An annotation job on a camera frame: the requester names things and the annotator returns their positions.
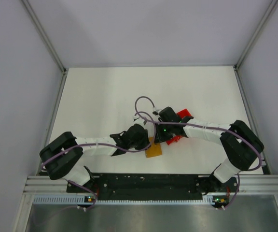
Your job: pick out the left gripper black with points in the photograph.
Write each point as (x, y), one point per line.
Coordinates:
(145, 141)

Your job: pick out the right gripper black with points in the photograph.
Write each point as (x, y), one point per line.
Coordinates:
(160, 138)

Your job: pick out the yellow leather card holder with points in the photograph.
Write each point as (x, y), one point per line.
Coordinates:
(154, 150)

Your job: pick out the red plastic card bin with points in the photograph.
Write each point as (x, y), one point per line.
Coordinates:
(183, 113)

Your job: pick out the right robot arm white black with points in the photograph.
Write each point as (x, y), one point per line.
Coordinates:
(239, 142)

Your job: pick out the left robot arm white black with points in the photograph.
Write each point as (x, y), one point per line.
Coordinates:
(66, 157)

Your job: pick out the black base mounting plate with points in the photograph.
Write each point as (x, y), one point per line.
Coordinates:
(145, 187)

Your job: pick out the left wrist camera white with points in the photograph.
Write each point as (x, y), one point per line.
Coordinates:
(140, 121)

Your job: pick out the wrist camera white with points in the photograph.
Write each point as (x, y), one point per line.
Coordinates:
(156, 111)
(140, 121)

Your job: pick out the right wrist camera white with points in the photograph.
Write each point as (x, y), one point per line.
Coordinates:
(156, 111)

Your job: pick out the aluminium frame rail front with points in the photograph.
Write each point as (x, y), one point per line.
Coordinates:
(250, 184)

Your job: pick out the grey slotted cable duct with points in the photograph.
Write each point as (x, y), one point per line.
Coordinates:
(85, 201)

